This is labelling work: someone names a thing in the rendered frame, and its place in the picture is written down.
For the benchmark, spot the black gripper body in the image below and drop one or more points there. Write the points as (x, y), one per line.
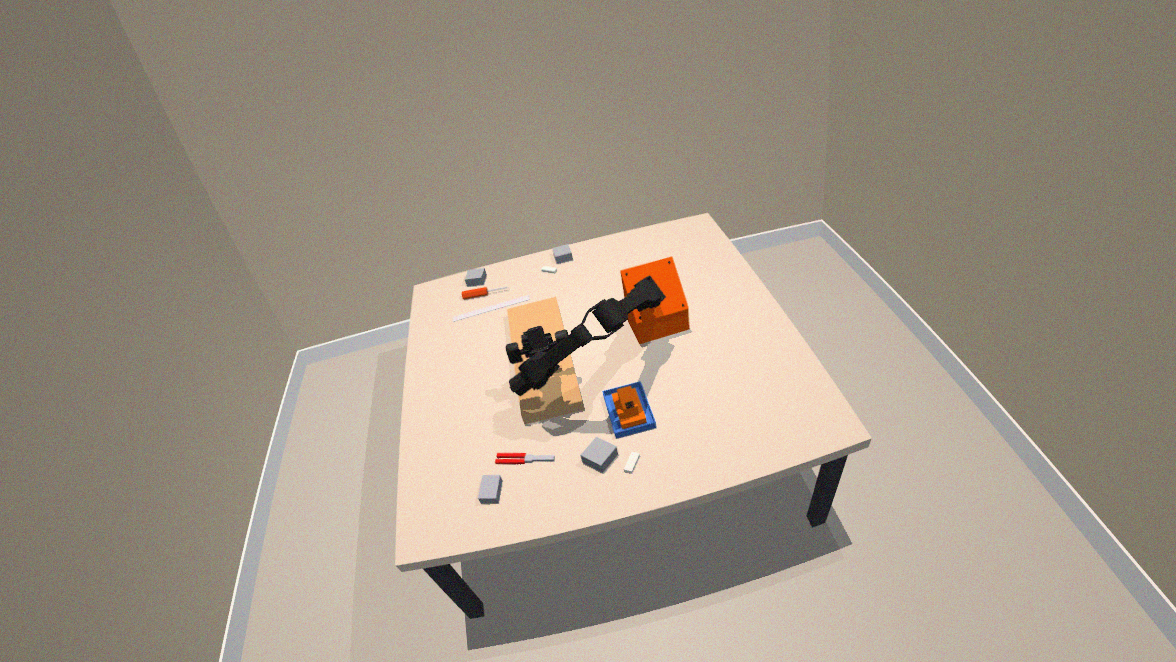
(514, 354)

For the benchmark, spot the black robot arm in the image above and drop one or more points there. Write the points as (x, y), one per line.
(611, 314)

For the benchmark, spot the orange-handled awl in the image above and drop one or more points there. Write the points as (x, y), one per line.
(477, 293)

